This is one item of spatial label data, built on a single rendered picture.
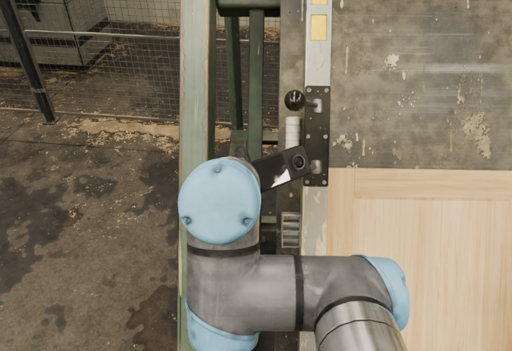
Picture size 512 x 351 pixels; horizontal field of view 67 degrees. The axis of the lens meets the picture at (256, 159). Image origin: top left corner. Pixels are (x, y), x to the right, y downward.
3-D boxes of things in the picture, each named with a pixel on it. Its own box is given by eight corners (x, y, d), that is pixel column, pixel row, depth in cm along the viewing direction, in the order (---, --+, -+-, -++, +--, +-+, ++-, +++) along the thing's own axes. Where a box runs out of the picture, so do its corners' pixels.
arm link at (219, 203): (172, 255, 34) (172, 160, 34) (194, 228, 45) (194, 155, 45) (260, 256, 34) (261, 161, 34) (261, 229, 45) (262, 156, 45)
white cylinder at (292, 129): (285, 117, 81) (284, 154, 81) (286, 116, 78) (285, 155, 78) (299, 117, 81) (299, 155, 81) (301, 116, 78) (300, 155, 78)
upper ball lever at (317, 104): (310, 116, 78) (280, 110, 66) (311, 97, 78) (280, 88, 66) (328, 116, 76) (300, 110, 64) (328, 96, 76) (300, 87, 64)
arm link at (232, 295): (296, 366, 36) (297, 251, 36) (177, 364, 37) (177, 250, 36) (289, 327, 44) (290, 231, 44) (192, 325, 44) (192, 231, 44)
